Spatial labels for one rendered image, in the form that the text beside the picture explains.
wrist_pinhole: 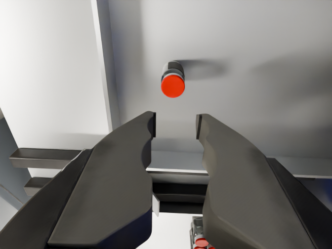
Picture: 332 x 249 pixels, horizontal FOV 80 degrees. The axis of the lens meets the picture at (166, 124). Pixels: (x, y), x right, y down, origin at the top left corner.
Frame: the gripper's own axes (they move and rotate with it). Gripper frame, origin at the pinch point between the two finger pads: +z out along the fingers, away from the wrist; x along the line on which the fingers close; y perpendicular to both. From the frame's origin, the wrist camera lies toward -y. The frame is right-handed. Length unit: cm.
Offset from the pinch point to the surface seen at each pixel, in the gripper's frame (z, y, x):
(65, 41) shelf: 10.5, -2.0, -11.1
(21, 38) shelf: 10.5, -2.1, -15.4
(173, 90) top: 5.8, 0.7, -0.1
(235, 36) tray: 10.4, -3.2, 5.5
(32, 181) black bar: 9.6, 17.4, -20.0
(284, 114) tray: 10.4, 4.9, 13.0
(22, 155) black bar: 8.8, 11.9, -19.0
